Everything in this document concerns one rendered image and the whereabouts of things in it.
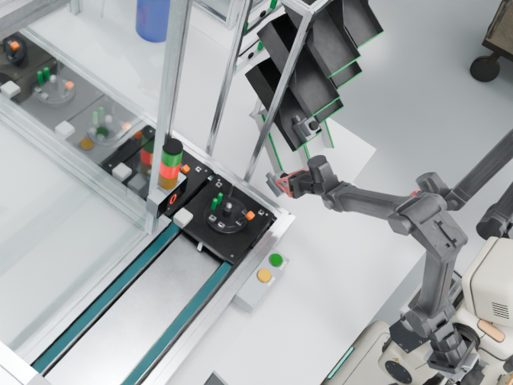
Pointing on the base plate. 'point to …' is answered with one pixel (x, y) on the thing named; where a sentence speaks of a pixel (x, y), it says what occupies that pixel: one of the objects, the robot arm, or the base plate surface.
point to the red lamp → (169, 171)
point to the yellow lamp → (166, 182)
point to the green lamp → (170, 159)
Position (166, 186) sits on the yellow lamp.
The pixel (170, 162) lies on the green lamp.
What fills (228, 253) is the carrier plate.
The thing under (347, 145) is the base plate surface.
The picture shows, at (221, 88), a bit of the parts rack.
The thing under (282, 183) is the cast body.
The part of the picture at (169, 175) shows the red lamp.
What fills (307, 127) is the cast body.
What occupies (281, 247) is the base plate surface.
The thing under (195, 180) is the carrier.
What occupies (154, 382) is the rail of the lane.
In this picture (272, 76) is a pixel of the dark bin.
